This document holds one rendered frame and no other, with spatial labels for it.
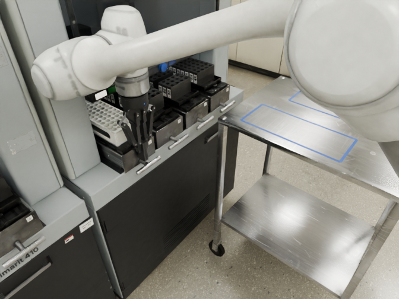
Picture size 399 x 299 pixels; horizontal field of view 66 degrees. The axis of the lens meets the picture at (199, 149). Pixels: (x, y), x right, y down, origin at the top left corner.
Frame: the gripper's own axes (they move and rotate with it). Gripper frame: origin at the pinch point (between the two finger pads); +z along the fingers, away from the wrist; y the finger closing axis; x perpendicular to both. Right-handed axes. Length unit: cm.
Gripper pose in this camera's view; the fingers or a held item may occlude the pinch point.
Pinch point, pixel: (142, 150)
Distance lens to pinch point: 96.9
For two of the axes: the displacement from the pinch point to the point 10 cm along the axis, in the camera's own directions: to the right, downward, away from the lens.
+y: -6.2, 4.9, -6.2
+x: 7.9, 3.8, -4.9
